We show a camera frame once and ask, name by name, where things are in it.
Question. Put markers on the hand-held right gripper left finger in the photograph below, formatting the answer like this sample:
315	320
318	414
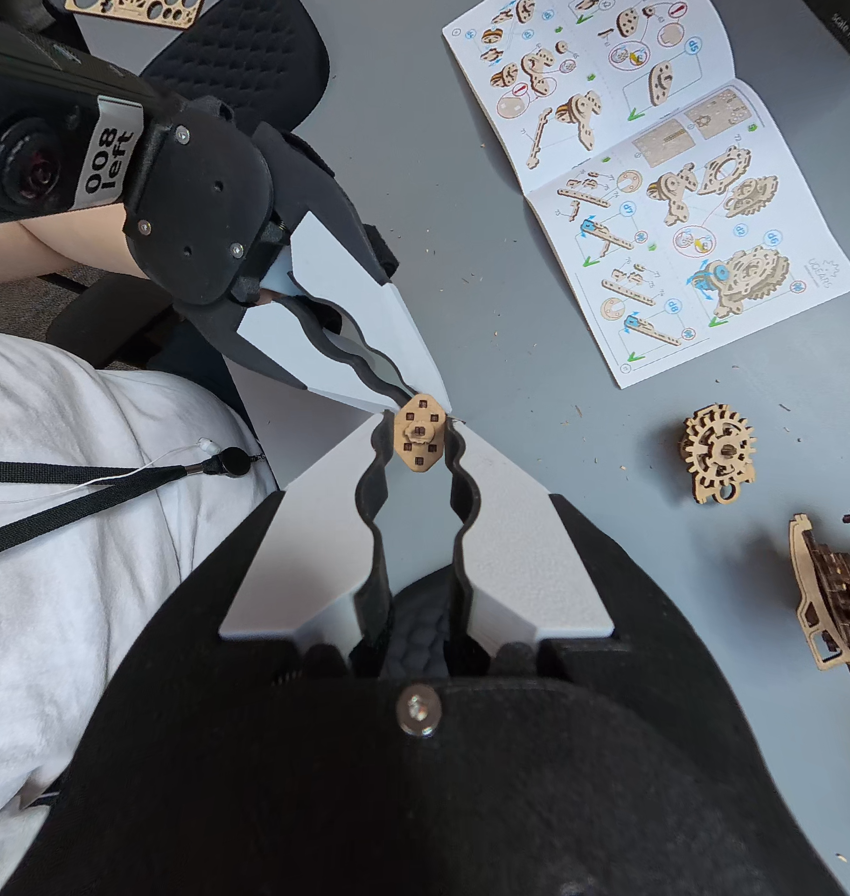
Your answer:
306	560

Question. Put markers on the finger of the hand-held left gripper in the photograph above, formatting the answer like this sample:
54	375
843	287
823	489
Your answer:
292	350
369	301

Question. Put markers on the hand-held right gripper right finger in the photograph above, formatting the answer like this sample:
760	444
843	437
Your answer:
537	560

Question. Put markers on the small wooden model assembly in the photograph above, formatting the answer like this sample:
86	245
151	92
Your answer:
419	427

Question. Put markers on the person's left forearm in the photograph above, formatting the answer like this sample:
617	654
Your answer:
68	245

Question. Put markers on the grey desk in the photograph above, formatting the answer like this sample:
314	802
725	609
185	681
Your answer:
537	490

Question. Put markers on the black mesh chair pad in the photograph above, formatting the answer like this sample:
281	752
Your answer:
243	56

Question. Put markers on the wooden parts sheet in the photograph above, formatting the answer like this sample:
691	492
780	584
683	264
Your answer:
138	10

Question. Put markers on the small wooden gear assembly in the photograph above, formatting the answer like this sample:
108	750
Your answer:
719	451

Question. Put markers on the person's white shirt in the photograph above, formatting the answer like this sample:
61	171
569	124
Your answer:
82	630

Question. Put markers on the open instruction booklet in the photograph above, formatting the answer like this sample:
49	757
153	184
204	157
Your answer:
677	175

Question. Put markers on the large wooden model frame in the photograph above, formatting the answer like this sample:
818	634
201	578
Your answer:
834	602

